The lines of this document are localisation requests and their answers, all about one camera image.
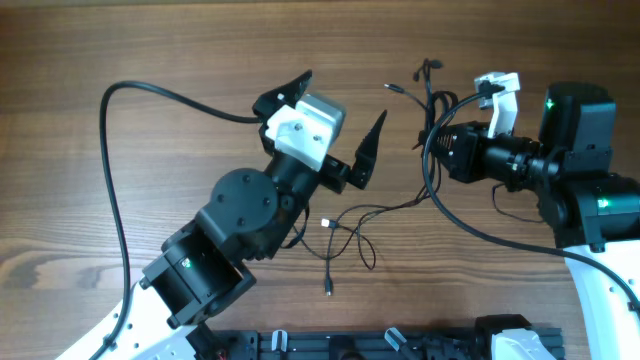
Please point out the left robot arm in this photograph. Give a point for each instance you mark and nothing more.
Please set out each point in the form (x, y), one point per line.
(251, 214)

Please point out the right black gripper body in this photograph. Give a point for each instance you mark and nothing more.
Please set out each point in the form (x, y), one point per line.
(474, 155)

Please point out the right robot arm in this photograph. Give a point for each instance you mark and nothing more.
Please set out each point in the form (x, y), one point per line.
(593, 212)

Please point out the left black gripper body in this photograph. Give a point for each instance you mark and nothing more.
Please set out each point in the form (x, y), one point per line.
(330, 176)

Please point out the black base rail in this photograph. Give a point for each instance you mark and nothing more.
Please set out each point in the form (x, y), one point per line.
(490, 337)

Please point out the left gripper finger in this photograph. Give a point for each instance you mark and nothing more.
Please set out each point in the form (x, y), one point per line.
(366, 155)
(268, 103)

